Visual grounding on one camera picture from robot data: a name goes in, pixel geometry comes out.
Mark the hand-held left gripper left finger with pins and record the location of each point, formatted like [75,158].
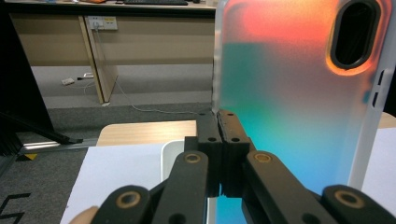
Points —
[209,146]

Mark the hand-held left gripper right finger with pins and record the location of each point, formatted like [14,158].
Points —
[233,146]

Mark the long white plastic bin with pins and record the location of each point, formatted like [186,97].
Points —
[169,158]

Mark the iridescent phone case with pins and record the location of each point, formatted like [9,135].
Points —
[295,109]

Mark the white board table cover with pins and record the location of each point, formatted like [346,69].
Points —
[112,177]

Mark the beige wooden desk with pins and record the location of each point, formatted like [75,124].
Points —
[149,43]

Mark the white power adapter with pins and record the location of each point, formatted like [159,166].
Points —
[67,81]

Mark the yellow black tape marker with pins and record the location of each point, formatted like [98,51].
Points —
[27,156]

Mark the black tripod stand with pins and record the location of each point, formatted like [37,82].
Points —
[21,68]

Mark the metal floor rail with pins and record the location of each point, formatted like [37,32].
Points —
[56,145]

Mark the white wall socket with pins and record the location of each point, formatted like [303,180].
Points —
[102,23]

